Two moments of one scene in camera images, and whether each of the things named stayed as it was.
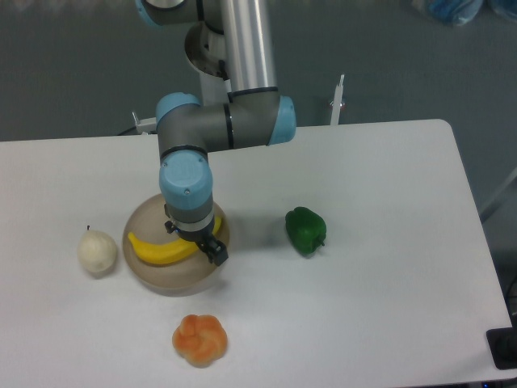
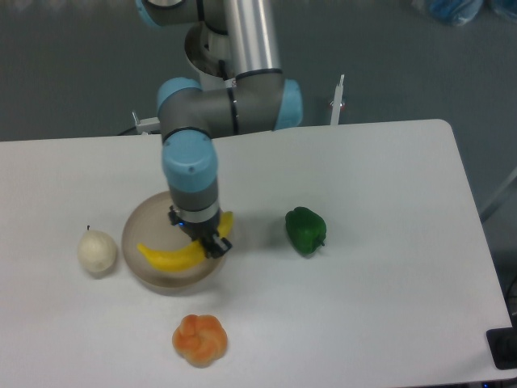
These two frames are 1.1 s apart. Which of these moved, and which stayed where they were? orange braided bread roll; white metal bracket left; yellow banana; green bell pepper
Moved: yellow banana
Stayed: white metal bracket left; green bell pepper; orange braided bread roll
